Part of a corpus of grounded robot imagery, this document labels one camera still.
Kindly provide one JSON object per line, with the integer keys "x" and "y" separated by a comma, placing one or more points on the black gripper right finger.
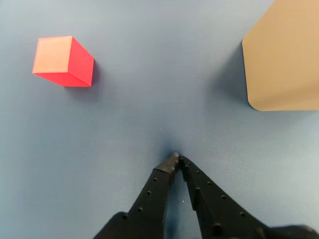
{"x": 211, "y": 211}

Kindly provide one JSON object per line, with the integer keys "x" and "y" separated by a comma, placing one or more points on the dark blue table mat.
{"x": 124, "y": 112}

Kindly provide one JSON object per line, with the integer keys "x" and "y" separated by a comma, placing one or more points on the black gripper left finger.
{"x": 149, "y": 204}

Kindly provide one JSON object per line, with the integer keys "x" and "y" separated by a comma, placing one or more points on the gold metal square box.
{"x": 281, "y": 62}

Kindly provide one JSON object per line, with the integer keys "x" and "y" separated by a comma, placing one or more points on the red cube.
{"x": 62, "y": 62}

